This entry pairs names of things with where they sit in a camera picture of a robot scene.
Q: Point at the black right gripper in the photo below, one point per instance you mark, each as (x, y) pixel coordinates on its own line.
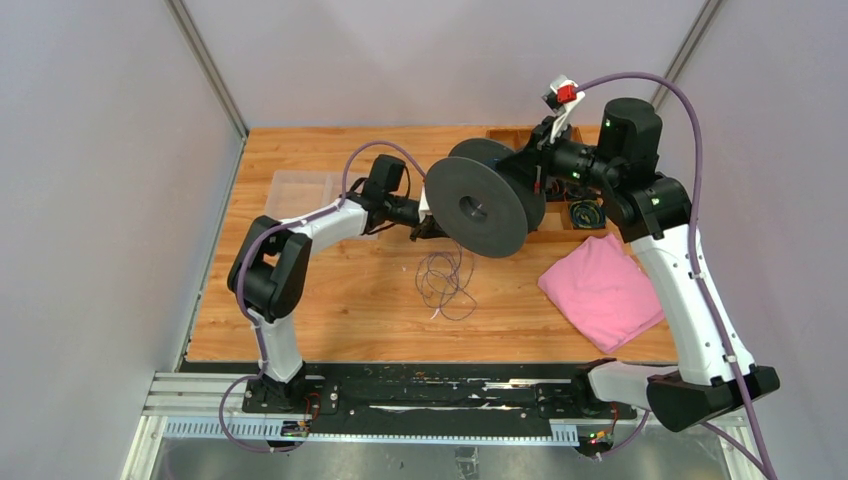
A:
(535, 158)

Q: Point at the dark grey filament spool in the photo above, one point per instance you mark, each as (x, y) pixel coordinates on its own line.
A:
(483, 210)

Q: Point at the aluminium corner frame post left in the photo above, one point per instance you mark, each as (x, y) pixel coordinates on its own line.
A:
(187, 26)

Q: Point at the clear plastic divided tray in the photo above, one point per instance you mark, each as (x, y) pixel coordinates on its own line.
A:
(295, 193)

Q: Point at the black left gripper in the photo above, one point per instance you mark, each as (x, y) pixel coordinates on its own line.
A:
(428, 229)

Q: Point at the aluminium corner frame post right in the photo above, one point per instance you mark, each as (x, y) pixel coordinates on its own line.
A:
(698, 30)

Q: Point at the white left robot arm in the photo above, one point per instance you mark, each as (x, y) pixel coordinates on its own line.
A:
(269, 273)

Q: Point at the aluminium rail frame front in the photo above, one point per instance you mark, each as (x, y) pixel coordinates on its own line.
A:
(192, 427)

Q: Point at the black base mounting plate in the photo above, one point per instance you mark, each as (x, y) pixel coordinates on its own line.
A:
(500, 400)

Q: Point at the pink cloth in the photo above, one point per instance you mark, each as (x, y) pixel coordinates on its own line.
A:
(603, 293)

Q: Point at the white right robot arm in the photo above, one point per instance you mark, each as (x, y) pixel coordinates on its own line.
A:
(715, 373)

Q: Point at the wooden compartment organizer tray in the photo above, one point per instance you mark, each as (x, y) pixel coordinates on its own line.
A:
(556, 225)

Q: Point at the aluminium corner frame post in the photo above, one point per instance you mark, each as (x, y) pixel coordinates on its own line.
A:
(698, 30)
(187, 26)

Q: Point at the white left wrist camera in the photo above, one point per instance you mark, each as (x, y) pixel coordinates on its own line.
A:
(423, 208)

